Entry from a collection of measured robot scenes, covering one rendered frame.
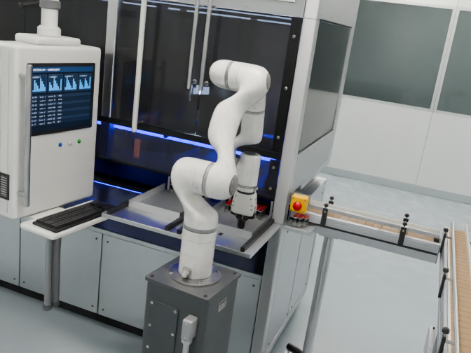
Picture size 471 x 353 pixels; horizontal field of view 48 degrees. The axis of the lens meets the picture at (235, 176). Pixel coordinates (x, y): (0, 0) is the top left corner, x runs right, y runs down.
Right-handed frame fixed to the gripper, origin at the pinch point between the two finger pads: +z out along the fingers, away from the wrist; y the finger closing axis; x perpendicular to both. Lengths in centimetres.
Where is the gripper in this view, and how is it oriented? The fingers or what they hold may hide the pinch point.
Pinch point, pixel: (241, 225)
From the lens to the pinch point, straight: 227.9
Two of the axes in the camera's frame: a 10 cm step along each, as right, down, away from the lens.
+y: -9.2, -2.2, 3.2
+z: -1.3, 9.5, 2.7
